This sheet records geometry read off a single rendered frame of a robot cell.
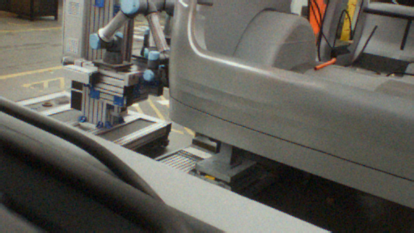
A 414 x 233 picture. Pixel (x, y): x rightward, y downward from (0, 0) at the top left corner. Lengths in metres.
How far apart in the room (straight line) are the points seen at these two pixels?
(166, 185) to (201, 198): 0.04
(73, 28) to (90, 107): 0.65
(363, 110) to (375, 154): 0.19
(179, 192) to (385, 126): 1.45
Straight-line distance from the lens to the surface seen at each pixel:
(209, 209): 0.38
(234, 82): 2.00
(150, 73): 3.02
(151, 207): 0.36
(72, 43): 3.87
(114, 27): 3.25
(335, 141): 1.89
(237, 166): 3.40
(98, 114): 3.87
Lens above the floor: 1.54
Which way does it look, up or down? 17 degrees down
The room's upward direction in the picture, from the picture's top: 8 degrees clockwise
